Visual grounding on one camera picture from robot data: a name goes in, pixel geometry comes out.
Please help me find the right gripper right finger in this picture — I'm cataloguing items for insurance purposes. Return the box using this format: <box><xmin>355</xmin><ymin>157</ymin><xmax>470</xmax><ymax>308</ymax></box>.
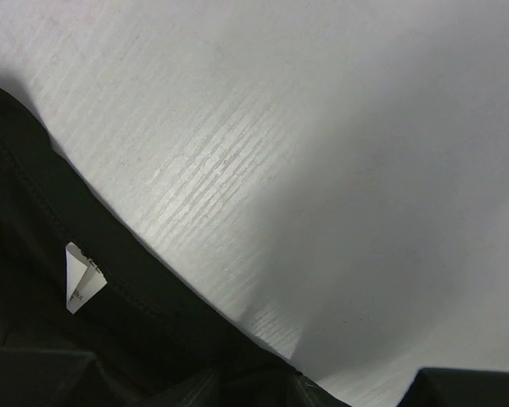
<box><xmin>288</xmin><ymin>366</ymin><xmax>509</xmax><ymax>407</ymax></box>

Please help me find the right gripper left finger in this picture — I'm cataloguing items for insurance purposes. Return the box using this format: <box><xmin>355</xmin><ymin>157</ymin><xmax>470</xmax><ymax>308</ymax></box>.
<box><xmin>0</xmin><ymin>348</ymin><xmax>219</xmax><ymax>406</ymax></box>

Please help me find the black printed t shirt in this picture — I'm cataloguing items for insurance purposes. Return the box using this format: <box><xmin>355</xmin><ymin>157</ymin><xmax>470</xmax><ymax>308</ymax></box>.
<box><xmin>0</xmin><ymin>76</ymin><xmax>323</xmax><ymax>407</ymax></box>

